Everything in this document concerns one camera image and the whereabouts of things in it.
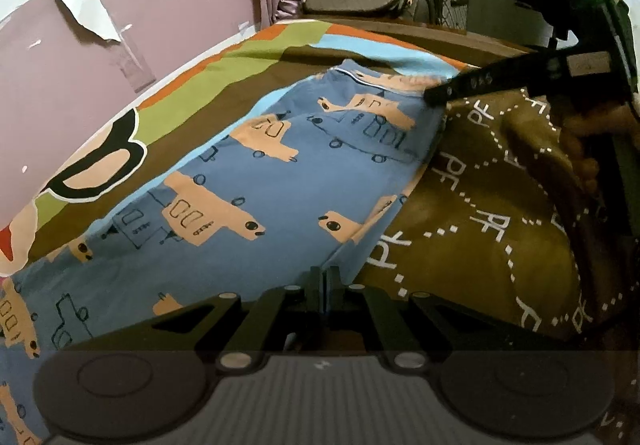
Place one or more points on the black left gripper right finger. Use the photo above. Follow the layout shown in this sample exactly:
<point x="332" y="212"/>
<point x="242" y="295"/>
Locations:
<point x="402" y="334"/>

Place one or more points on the brown colourful striped bedsheet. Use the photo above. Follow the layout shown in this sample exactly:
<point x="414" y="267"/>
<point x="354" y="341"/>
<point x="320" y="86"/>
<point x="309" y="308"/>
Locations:
<point x="492" y="219"/>

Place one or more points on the blue patterned pajama pants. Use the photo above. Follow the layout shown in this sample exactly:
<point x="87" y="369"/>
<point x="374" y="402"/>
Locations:
<point x="312" y="181"/>

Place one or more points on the person's right hand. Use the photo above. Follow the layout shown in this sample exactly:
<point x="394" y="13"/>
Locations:
<point x="580" y="135"/>

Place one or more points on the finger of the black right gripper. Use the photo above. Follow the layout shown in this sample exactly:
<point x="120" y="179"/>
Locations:
<point x="500" y="77"/>

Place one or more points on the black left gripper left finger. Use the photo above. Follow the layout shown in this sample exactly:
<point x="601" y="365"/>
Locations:
<point x="220" y="333"/>

